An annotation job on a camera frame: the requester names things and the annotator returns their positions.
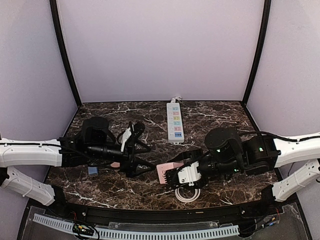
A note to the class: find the black left corner post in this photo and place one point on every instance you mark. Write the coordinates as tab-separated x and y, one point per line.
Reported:
63	52

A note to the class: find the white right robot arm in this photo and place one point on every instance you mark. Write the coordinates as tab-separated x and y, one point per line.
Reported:
266	151

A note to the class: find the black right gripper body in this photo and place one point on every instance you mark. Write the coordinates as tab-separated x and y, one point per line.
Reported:
200	169

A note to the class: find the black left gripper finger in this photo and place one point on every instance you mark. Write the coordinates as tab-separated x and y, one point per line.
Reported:
138	167
145	148

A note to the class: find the white slotted cable duct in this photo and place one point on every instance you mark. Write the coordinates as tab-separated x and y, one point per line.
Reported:
127	231

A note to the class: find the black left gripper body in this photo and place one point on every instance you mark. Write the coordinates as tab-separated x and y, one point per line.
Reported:
131	153

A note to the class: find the black right corner post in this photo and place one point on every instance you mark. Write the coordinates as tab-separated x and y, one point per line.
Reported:
258	51

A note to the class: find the pink small charger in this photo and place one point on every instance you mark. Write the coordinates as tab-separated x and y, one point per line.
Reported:
115	165

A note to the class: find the black corner post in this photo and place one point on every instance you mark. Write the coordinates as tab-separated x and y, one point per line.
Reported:
63	52
258	51

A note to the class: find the black front table rail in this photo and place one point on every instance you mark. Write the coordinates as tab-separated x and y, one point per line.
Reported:
288	220

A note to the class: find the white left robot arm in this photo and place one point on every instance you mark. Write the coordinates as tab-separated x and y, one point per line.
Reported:
26	153

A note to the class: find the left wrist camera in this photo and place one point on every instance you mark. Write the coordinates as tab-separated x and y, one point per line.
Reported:
130	136

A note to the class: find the blue small charger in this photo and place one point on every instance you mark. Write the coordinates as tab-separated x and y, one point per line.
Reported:
92	171

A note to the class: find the white multicolour power strip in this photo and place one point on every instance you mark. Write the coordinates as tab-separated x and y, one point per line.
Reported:
175	128

